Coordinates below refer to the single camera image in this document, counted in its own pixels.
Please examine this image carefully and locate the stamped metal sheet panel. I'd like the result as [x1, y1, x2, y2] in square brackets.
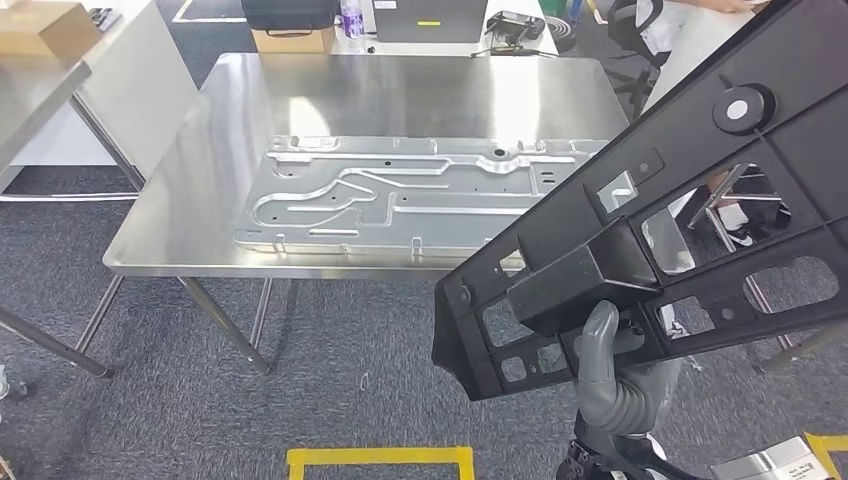
[233, 134, 612, 261]

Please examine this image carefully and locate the stainless steel workbench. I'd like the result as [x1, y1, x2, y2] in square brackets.
[72, 51, 848, 376]

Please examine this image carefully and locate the black bag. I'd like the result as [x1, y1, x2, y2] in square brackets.
[240, 0, 340, 36]

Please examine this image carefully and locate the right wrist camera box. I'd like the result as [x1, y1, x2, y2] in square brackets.
[710, 435, 831, 480]

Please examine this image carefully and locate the clear plastic film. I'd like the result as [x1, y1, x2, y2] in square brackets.
[662, 303, 692, 340]

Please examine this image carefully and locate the purple bottle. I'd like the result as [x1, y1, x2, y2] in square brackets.
[339, 0, 367, 40]

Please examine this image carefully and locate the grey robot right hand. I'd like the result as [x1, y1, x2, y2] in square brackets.
[573, 299, 684, 409]

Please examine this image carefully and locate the dark grey case yellow label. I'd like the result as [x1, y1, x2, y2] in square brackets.
[370, 0, 490, 45]

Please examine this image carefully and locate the black office chair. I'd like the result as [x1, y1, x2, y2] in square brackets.
[604, 0, 667, 124]

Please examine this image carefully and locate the black handheld controller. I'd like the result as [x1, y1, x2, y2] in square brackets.
[484, 9, 548, 42]

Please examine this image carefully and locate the coiled cable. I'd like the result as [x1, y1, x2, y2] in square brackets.
[544, 13, 579, 54]

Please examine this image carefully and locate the stainless steel table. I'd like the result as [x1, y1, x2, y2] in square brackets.
[0, 56, 148, 380]

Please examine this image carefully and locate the large cardboard box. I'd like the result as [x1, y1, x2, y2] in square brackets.
[0, 0, 103, 58]

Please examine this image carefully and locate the long black plastic car part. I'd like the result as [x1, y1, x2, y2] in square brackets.
[430, 0, 848, 403]

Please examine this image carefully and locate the small cardboard box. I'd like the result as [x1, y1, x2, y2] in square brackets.
[250, 26, 337, 56]

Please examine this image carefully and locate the yellow floor tape square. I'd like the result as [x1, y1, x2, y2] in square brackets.
[286, 447, 477, 480]
[803, 432, 848, 480]

